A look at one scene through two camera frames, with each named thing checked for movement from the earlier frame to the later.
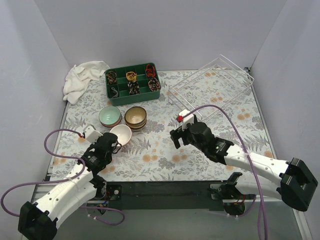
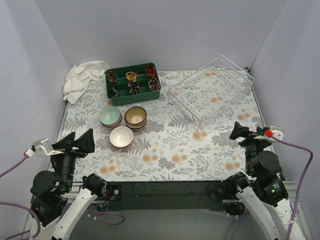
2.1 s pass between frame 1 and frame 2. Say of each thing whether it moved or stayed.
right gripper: moved
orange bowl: stayed
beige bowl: stayed
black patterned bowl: stayed
